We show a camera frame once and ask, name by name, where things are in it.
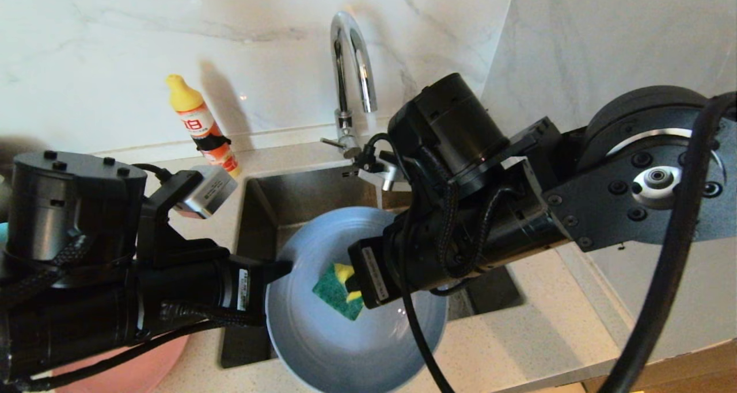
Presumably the running water stream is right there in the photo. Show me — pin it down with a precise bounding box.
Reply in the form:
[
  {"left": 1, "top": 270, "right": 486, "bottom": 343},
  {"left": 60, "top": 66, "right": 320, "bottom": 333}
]
[{"left": 367, "top": 112, "right": 386, "bottom": 209}]

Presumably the chrome gooseneck faucet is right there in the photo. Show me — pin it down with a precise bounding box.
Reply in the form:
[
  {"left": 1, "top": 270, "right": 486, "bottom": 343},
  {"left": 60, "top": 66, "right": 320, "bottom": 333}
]
[{"left": 320, "top": 12, "right": 379, "bottom": 161}]

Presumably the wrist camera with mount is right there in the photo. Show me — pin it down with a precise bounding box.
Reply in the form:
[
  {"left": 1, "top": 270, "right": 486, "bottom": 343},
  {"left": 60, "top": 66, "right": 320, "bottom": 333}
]
[
  {"left": 173, "top": 164, "right": 238, "bottom": 220},
  {"left": 344, "top": 150, "right": 407, "bottom": 192}
]

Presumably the pink plate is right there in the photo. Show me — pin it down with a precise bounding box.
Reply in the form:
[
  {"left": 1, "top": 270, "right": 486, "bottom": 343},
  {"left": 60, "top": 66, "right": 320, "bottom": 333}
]
[{"left": 52, "top": 334, "right": 189, "bottom": 393}]

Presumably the stainless steel sink basin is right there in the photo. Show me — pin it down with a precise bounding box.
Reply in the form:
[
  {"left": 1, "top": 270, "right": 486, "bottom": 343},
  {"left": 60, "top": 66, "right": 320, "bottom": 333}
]
[{"left": 221, "top": 163, "right": 525, "bottom": 369}]

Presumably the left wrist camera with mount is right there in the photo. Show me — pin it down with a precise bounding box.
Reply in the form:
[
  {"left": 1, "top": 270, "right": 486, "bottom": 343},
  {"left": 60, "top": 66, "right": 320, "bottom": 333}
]
[{"left": 173, "top": 164, "right": 238, "bottom": 220}]

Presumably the orange dish soap bottle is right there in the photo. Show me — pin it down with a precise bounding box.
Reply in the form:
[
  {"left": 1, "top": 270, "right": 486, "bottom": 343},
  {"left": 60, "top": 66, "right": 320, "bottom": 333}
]
[{"left": 166, "top": 74, "right": 241, "bottom": 178}]

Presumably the yellow green sponge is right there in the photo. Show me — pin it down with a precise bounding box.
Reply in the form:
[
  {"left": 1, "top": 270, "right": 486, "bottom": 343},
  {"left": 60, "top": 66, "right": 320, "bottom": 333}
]
[{"left": 313, "top": 262, "right": 364, "bottom": 322}]

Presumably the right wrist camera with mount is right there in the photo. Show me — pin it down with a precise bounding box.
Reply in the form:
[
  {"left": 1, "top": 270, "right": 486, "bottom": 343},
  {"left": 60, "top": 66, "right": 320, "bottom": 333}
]
[{"left": 344, "top": 150, "right": 407, "bottom": 192}]

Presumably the blue plate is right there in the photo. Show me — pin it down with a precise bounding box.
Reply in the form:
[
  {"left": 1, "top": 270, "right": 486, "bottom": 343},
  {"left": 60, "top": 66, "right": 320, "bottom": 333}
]
[{"left": 265, "top": 207, "right": 449, "bottom": 393}]

